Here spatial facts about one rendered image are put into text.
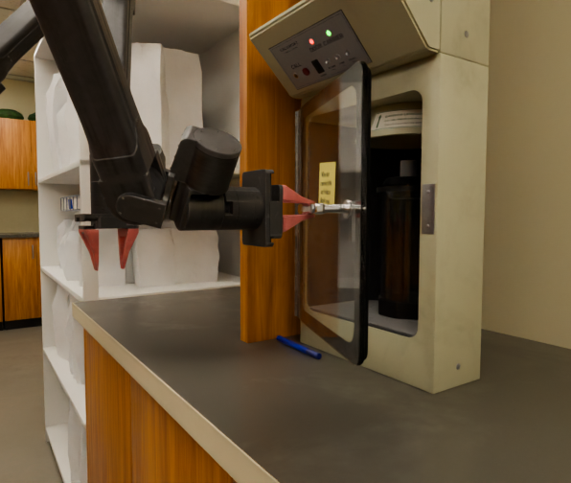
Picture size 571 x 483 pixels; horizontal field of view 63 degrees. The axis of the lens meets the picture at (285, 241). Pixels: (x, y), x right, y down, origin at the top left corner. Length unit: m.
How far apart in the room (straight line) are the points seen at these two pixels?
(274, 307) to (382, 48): 0.52
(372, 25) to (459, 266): 0.36
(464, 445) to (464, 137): 0.41
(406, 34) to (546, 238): 0.56
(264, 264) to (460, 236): 0.39
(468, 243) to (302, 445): 0.37
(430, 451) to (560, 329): 0.58
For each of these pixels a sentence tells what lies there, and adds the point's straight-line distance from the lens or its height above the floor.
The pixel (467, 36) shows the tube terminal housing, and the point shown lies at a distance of 0.76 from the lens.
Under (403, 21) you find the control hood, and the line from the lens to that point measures 0.69.
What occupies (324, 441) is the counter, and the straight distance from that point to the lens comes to 0.57.
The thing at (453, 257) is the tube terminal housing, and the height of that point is 1.13.
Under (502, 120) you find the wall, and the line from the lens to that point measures 1.15.
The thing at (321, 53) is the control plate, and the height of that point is 1.45.
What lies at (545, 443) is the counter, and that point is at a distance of 0.63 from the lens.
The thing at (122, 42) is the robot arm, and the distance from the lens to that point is 1.03.
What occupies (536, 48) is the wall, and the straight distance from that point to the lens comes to 1.14.
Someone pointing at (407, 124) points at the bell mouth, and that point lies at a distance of 0.77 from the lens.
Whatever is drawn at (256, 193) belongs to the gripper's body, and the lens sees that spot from 0.62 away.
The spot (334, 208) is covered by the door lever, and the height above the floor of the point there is 1.20.
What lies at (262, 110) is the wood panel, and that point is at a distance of 0.94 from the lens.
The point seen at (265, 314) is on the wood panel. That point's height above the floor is 0.99.
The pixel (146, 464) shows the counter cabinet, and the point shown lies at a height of 0.72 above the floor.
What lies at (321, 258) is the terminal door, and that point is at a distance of 0.76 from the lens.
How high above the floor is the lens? 1.19
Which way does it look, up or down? 3 degrees down
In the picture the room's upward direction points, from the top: straight up
